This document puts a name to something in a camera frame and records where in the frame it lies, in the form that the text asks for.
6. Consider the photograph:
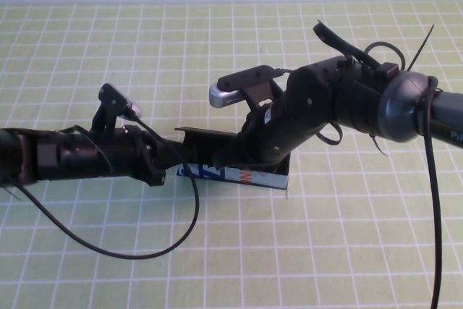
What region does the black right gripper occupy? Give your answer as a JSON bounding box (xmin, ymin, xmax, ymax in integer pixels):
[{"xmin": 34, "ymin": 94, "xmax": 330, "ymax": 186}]
[{"xmin": 213, "ymin": 101, "xmax": 313, "ymax": 172}]

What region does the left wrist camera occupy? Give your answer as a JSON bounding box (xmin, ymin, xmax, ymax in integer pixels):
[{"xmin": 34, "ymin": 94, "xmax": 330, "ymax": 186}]
[{"xmin": 99, "ymin": 83, "xmax": 145, "ymax": 121}]

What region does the right camera black bracket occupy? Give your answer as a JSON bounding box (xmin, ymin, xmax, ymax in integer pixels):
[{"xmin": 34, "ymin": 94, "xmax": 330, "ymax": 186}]
[{"xmin": 242, "ymin": 77, "xmax": 285, "ymax": 114}]

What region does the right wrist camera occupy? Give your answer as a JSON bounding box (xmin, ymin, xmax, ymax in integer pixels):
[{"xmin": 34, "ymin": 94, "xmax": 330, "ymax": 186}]
[{"xmin": 208, "ymin": 65, "xmax": 275, "ymax": 109}]

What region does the left camera black cable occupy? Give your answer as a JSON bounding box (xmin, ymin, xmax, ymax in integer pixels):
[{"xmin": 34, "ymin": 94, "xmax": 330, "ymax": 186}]
[{"xmin": 20, "ymin": 113, "xmax": 200, "ymax": 261}]

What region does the right arm cable harness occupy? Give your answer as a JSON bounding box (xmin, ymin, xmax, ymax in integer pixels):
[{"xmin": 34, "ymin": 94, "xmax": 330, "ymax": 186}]
[{"xmin": 313, "ymin": 19, "xmax": 401, "ymax": 78}]

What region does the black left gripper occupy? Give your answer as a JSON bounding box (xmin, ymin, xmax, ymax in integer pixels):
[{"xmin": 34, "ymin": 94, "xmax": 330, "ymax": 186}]
[{"xmin": 108, "ymin": 124, "xmax": 191, "ymax": 188}]

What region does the camera black cable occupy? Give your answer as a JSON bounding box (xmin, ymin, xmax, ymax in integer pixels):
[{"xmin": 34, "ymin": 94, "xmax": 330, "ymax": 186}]
[
  {"xmin": 20, "ymin": 113, "xmax": 200, "ymax": 261},
  {"xmin": 269, "ymin": 41, "xmax": 445, "ymax": 309}
]

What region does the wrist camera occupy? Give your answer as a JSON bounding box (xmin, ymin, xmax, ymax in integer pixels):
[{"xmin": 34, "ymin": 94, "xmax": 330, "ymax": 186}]
[
  {"xmin": 99, "ymin": 83, "xmax": 145, "ymax": 121},
  {"xmin": 208, "ymin": 65, "xmax": 275, "ymax": 109}
]

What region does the camera black bracket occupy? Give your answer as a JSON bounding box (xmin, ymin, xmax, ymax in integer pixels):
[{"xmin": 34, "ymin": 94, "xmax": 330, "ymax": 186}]
[
  {"xmin": 242, "ymin": 77, "xmax": 285, "ymax": 114},
  {"xmin": 90, "ymin": 101, "xmax": 122, "ymax": 132}
]

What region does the black printed glasses case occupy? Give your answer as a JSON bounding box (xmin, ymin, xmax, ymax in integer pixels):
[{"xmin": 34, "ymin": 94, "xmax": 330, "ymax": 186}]
[{"xmin": 174, "ymin": 126, "xmax": 292, "ymax": 192}]

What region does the left camera black bracket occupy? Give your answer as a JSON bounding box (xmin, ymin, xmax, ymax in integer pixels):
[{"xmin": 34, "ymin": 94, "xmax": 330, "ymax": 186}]
[{"xmin": 90, "ymin": 101, "xmax": 122, "ymax": 132}]

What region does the green white grid tablecloth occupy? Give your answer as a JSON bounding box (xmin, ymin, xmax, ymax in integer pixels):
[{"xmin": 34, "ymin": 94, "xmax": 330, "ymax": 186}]
[{"xmin": 0, "ymin": 1, "xmax": 463, "ymax": 309}]

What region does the right camera black cable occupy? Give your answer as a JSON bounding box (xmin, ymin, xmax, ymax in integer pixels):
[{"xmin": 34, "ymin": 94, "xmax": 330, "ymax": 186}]
[{"xmin": 269, "ymin": 41, "xmax": 445, "ymax": 309}]

